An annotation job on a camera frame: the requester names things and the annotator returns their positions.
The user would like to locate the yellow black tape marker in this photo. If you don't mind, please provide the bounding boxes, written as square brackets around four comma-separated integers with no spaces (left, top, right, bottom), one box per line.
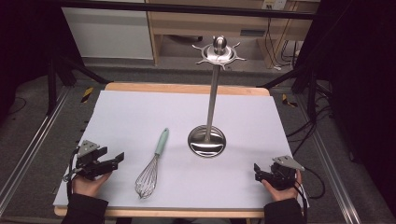
[80,86,94,104]
[281,93,299,108]

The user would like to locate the person's left hand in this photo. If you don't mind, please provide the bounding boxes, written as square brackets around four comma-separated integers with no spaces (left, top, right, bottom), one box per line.
[72,172,112,198]

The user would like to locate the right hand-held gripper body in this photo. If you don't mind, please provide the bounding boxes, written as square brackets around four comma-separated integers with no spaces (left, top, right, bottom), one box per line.
[268,155,306,191]

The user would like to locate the white power strip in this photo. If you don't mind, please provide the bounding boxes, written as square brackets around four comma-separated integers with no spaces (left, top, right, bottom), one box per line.
[262,0,288,10]

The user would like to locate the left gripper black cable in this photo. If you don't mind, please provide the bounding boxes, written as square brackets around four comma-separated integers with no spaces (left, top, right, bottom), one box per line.
[63,147,82,201]

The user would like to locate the person's right hand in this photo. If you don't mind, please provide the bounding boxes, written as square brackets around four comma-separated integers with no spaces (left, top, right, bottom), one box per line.
[261,170,304,203]

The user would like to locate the wooden table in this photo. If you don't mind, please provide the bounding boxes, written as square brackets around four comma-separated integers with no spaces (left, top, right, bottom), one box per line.
[53,81,272,219]

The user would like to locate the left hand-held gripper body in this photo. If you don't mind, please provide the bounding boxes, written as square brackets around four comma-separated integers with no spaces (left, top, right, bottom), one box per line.
[74,139,120,181]

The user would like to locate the white cabinet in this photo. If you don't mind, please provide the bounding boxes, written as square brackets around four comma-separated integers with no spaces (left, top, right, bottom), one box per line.
[61,7,154,61]

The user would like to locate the metal floor rail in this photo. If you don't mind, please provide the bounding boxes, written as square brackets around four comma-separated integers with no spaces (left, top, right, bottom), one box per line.
[0,87,71,216]
[297,94,362,224]

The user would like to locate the white table mat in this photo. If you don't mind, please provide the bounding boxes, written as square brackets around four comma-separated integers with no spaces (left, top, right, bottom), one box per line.
[52,90,310,210]

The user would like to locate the black hanging desk cables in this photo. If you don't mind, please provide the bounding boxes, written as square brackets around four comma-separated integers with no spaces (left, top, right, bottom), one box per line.
[264,17,302,71]

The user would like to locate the black floor cables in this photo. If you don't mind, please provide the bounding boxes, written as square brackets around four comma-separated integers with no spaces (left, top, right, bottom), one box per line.
[286,104,332,157]

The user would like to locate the light wooden desk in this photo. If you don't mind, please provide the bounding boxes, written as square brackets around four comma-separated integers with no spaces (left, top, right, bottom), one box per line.
[145,0,321,68]

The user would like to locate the black horizontal frame bar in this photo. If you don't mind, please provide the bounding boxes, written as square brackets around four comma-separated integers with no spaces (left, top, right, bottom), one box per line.
[59,0,316,21]

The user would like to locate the whisk with green handle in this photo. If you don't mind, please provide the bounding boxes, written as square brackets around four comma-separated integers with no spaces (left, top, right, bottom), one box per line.
[134,127,171,200]

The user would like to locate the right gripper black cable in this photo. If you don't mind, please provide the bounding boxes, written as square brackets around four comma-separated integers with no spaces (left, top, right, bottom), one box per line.
[292,166,327,224]

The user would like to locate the black metal stand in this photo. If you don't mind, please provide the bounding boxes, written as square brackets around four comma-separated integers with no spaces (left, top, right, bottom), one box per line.
[46,54,110,117]
[256,63,332,120]

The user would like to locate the steel utensil hanging stand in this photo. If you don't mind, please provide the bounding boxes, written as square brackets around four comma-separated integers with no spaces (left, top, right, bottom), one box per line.
[187,35,248,159]

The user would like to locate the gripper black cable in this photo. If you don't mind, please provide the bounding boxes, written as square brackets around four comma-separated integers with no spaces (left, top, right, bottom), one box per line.
[292,166,327,224]
[63,147,82,201]

